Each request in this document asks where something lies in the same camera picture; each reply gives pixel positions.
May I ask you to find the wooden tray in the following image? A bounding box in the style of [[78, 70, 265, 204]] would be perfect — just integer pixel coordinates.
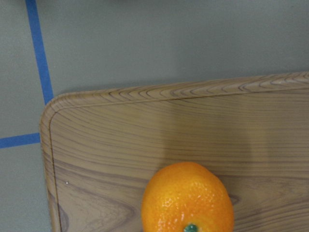
[[40, 72, 309, 232]]

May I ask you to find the orange fruit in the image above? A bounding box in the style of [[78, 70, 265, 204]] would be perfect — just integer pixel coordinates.
[[141, 162, 234, 232]]

